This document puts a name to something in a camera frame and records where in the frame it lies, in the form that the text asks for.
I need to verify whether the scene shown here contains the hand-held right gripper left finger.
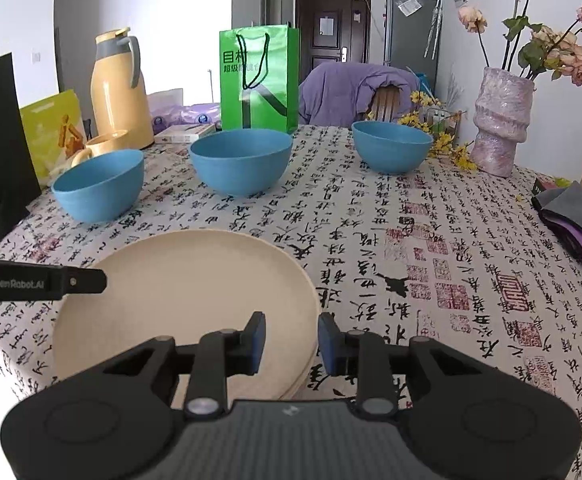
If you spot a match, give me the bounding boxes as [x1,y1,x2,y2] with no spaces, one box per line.
[102,311,268,423]

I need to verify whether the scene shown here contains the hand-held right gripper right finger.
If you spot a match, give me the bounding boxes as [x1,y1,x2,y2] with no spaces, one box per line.
[317,311,484,418]

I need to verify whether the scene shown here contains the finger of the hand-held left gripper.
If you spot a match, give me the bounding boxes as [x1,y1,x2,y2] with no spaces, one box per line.
[63,267,108,298]

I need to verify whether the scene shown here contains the cream plate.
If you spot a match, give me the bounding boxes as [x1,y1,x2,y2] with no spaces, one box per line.
[52,229,321,401]
[271,340,319,402]
[271,310,322,401]

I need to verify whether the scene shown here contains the blue bowl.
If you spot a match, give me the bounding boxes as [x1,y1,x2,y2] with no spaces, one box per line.
[352,120,434,176]
[189,129,293,197]
[52,149,145,224]

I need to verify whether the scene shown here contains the calligraphy printed tablecloth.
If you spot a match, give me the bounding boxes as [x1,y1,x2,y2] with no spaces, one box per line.
[0,125,582,480]

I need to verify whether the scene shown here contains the yellow mug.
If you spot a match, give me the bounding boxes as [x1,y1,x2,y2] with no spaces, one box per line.
[71,130,130,168]

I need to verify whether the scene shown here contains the yellow-green snack bag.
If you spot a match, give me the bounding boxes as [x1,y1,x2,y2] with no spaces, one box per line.
[19,89,89,183]

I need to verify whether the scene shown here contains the flat white box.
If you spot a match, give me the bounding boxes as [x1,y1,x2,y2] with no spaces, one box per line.
[153,122,218,145]

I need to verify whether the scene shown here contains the yellow thermos jug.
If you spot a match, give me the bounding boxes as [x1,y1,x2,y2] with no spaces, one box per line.
[90,27,155,151]

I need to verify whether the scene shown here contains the purple tissue packet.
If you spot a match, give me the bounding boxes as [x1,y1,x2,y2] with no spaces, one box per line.
[183,101,222,126]

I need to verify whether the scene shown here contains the yellow flower branch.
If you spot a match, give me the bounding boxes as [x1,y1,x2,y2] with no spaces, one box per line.
[398,90,479,173]

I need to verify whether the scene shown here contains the green paper bag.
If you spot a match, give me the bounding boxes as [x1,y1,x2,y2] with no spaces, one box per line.
[219,24,301,134]

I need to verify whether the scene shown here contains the wooden chair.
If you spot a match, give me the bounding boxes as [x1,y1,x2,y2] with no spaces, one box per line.
[371,85,404,123]

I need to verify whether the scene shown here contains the grey and purple cloth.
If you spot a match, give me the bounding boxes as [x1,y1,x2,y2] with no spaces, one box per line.
[531,180,582,296]

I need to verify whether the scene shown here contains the pale purple vase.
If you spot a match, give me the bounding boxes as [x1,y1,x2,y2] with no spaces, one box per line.
[471,66,536,178]

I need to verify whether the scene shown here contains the dark entrance door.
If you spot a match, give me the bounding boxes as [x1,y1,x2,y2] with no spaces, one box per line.
[295,0,373,68]

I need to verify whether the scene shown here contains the grey refrigerator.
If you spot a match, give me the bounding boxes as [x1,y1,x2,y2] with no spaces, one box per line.
[383,0,442,93]

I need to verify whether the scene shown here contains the folded umbrella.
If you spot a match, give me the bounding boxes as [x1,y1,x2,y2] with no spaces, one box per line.
[423,0,444,59]

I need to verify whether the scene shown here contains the dried pink roses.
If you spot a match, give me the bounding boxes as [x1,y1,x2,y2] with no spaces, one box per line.
[457,0,582,87]

